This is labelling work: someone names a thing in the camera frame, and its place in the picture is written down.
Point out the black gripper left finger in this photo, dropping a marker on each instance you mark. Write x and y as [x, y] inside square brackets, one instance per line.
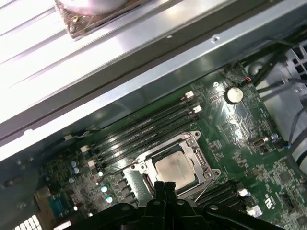
[134, 218]

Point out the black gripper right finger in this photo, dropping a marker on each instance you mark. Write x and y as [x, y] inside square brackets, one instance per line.
[171, 191]

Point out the silver CPU chip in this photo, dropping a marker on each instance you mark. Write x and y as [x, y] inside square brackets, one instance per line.
[175, 167]

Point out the metal socket cover frame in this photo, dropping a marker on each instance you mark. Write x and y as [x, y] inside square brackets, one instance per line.
[193, 146]

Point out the CPU socket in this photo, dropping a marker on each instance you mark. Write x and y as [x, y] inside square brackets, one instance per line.
[140, 171]

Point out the RAM slot with white clips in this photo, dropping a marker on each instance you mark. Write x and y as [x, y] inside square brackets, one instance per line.
[144, 137]
[144, 118]
[227, 199]

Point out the blue rear port connector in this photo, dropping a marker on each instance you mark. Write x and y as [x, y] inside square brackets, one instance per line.
[57, 203]

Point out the green motherboard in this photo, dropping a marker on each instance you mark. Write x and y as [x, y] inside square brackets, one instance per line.
[239, 148]

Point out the internal USB port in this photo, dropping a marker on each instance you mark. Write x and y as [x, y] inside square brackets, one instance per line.
[257, 143]

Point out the round coin battery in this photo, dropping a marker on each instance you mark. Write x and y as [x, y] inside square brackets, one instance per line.
[235, 94]

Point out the black and silver PC case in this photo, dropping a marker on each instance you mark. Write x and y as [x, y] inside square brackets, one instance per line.
[168, 55]

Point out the silver metal drive cage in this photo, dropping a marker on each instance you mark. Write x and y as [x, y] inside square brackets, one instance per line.
[275, 100]

